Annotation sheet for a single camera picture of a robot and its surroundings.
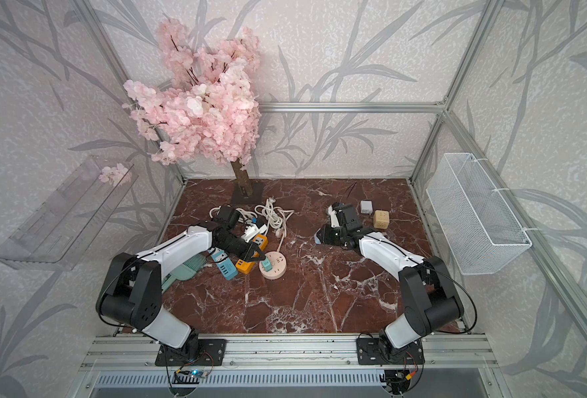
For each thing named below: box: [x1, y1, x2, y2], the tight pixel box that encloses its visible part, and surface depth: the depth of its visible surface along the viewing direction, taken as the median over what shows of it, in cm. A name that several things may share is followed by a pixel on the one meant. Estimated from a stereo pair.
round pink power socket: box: [258, 250, 287, 281], surface depth 91 cm
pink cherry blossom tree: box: [122, 19, 262, 199], surface depth 75 cm
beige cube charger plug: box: [373, 209, 390, 230], surface depth 102 cm
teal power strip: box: [207, 247, 238, 282], surface depth 90 cm
